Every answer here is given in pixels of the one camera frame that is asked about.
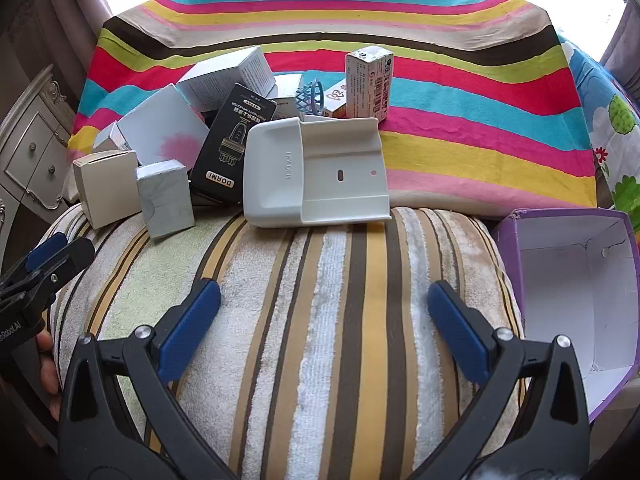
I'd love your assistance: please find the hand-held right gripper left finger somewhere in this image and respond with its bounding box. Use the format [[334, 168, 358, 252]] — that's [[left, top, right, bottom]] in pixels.
[[57, 280, 241, 480]]

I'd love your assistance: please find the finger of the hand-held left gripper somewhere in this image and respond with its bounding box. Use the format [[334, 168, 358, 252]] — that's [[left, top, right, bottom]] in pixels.
[[0, 232, 67, 286], [0, 239, 96, 311]]

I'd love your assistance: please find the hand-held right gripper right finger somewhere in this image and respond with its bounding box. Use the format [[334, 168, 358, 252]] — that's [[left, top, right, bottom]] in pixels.
[[410, 280, 592, 480]]

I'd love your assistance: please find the purple cardboard box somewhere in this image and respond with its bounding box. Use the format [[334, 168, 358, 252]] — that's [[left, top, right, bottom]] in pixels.
[[490, 208, 640, 423]]

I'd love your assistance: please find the white plastic holder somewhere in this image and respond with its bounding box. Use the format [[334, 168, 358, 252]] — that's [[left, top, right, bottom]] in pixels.
[[242, 116, 392, 229]]

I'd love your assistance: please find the black box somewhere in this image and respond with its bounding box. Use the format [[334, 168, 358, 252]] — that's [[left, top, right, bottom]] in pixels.
[[189, 83, 277, 206]]

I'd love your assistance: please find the person's left hand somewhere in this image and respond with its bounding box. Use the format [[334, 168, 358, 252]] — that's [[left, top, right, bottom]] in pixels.
[[35, 332, 64, 420]]

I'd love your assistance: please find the plain beige box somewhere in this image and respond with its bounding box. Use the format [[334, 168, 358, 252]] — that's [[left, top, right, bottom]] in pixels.
[[72, 150, 142, 230]]

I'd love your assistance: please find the carved grey dresser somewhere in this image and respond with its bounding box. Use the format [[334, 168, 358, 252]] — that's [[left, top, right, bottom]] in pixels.
[[0, 65, 81, 261]]

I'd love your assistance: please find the small white box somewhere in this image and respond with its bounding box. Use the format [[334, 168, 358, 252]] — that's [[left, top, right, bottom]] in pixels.
[[92, 121, 132, 153]]

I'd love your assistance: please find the white box with pink flower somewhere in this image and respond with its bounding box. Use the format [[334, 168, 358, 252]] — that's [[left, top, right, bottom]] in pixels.
[[117, 84, 210, 166]]

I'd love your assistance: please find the rainbow striped cloth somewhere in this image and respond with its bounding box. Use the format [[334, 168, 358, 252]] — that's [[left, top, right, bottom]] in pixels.
[[67, 0, 598, 211]]

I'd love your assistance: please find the white box with grey text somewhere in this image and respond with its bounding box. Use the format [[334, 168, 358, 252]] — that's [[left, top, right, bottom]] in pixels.
[[177, 46, 275, 111]]

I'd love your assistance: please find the blue lattice plastic piece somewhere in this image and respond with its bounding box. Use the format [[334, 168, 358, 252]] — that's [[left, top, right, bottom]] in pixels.
[[295, 77, 326, 116]]

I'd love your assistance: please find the white box with pink text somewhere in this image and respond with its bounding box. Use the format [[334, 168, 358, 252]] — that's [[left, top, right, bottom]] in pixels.
[[272, 74, 303, 113]]

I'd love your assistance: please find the white box with orange circle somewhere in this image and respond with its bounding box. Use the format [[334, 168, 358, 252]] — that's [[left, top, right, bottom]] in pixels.
[[322, 80, 351, 118]]

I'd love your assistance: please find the cream tall box with barcode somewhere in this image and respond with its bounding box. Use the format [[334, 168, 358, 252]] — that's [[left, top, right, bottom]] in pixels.
[[345, 46, 393, 122]]

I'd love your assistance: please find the cartoon printed cloth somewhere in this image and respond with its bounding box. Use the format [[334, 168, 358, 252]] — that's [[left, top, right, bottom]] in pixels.
[[557, 35, 640, 233]]

